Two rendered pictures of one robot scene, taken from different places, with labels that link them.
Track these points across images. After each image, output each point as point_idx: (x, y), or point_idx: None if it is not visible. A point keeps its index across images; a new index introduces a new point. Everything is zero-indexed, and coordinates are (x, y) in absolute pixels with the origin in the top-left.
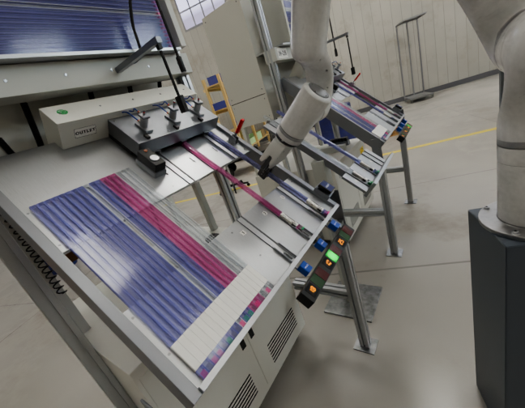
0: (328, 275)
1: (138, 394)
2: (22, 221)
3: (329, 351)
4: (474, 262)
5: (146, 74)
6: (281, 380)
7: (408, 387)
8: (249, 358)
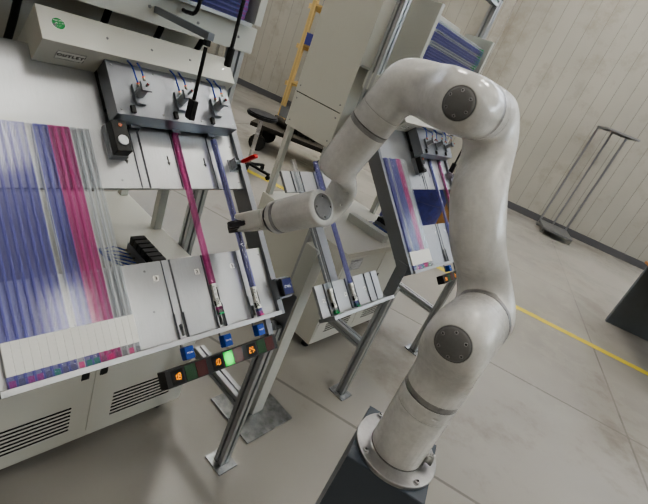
0: (206, 373)
1: None
2: None
3: (178, 442)
4: (344, 452)
5: (188, 30)
6: (104, 437)
7: None
8: (82, 392)
